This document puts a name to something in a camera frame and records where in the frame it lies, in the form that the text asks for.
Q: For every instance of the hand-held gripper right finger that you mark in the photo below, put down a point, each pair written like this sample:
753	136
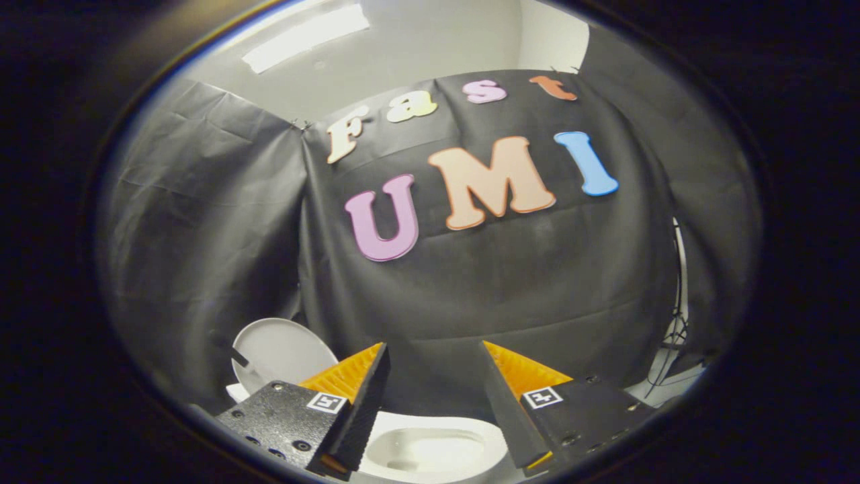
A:
510	417

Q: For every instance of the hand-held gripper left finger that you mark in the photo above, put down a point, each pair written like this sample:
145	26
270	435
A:
366	410

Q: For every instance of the white toilet lid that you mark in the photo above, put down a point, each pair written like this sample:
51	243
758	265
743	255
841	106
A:
285	349

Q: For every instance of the white toilet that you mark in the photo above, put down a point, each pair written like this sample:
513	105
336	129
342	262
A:
430	430

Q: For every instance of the black backdrop cloth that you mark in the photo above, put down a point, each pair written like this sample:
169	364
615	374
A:
504	282

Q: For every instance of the black tripod stand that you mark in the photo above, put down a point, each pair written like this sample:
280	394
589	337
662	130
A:
677	316

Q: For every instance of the ceiling light panel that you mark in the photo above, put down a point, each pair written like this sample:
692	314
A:
306	37

